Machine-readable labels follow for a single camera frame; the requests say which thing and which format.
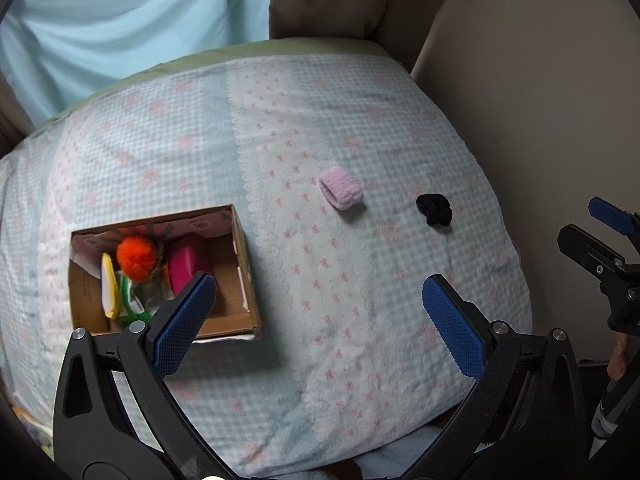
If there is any magenta object in box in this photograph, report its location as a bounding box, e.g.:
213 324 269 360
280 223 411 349
167 244 201 296

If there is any light blue hanging sheet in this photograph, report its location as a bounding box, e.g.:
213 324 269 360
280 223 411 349
1 0 269 126

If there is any checkered bow pattern bedspread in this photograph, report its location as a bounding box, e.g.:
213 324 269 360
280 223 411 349
1 54 532 476

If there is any black fluffy scrunchie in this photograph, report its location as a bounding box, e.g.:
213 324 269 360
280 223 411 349
416 194 452 228

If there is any green wet wipes pack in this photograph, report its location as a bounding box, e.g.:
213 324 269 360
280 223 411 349
116 271 151 327

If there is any yellow rimmed white pad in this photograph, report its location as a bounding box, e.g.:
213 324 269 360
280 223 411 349
101 252 120 320

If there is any person's right hand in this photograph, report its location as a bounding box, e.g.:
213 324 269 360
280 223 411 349
606 332 629 380

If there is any green mattress edge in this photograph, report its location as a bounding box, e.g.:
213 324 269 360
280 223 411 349
30 37 390 136

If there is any orange fluffy pompom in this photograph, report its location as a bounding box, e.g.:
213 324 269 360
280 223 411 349
116 234 162 283

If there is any open cardboard box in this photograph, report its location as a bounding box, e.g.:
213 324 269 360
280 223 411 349
68 204 262 344

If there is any pink fluffy wristband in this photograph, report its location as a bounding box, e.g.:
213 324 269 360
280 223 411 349
318 165 364 211

